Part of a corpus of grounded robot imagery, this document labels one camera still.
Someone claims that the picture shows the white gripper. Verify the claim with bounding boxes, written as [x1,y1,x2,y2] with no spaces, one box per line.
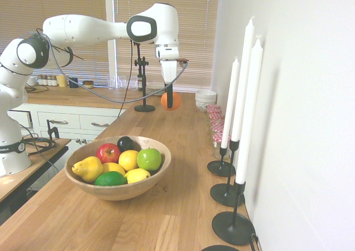
[160,59,178,109]

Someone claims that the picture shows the orange fruit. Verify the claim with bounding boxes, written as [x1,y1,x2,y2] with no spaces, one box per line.
[160,92,182,111]

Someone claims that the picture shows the stack of white plates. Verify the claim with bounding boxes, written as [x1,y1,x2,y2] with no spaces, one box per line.
[145,82,168,97]

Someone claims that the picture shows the stacked white ceramic bowls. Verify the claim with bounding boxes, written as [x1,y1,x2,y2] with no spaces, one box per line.
[194,89,218,113]

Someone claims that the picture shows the short white taper candle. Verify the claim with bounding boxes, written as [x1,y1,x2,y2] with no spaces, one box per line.
[220,56,240,149]

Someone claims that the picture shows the beige window blinds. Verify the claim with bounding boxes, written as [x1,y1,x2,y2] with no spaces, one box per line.
[0,0,220,92]

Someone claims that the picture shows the dark purple plum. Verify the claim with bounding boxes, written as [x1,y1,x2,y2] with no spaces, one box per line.
[116,135,135,153]

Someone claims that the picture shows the green apple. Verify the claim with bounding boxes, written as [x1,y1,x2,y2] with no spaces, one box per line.
[136,148,163,172]

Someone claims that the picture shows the yellow lemon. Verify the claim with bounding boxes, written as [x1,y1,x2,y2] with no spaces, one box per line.
[124,168,151,184]
[118,149,139,172]
[102,162,126,177]

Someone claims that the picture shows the tallest white taper candle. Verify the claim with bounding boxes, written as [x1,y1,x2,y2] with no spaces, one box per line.
[230,16,255,143]

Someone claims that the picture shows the thick white taper candle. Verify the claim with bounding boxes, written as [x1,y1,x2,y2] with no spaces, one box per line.
[235,35,263,185]

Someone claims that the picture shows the red apple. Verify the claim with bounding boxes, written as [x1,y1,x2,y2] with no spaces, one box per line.
[95,143,121,164]

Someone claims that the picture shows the black candle holder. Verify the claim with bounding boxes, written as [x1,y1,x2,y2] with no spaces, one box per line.
[200,244,240,251]
[206,146,236,178]
[209,139,245,207]
[211,179,255,246]

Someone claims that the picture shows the white kitchen drawer cabinet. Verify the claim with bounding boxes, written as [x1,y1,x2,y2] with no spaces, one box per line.
[7,103,127,155]

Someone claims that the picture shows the green lime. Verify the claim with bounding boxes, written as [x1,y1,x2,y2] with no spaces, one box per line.
[94,170,128,187]

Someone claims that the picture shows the round wooden fruit bowl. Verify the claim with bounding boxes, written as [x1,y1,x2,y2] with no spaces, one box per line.
[64,135,172,202]

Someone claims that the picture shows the yellow cup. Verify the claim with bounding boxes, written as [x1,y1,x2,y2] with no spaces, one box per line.
[56,74,69,88]

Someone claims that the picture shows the yellow pear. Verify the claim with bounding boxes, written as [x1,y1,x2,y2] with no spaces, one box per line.
[72,155,104,184]

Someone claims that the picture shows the black table clamp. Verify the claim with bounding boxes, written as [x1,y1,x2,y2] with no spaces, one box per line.
[45,119,60,139]

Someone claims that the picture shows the wooden robot mounting table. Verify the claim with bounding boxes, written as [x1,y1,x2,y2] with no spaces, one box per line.
[0,138,72,226]

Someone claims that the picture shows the black camera stand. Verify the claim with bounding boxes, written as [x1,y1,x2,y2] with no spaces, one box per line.
[133,41,156,113]

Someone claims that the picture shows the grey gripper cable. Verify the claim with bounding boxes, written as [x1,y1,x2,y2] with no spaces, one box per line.
[16,31,190,104]

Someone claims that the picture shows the black cable bundle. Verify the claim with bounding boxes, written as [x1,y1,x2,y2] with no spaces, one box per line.
[19,123,59,174]

